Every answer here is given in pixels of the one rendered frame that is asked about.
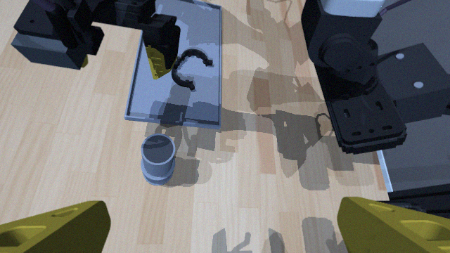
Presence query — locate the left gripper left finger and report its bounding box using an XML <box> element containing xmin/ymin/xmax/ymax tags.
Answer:
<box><xmin>0</xmin><ymin>200</ymin><xmax>111</xmax><ymax>253</ymax></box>

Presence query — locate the grey metal cylindrical flange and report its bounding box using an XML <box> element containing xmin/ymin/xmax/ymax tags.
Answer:
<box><xmin>143</xmin><ymin>172</ymin><xmax>173</xmax><ymax>186</ymax></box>

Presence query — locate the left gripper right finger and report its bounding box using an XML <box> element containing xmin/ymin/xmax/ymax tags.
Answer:
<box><xmin>337</xmin><ymin>197</ymin><xmax>450</xmax><ymax>253</ymax></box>

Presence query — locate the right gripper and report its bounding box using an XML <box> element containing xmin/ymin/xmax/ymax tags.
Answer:
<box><xmin>93</xmin><ymin>0</ymin><xmax>181</xmax><ymax>79</ymax></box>

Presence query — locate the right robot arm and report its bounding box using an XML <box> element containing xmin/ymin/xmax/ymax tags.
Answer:
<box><xmin>11</xmin><ymin>0</ymin><xmax>404</xmax><ymax>145</ymax></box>

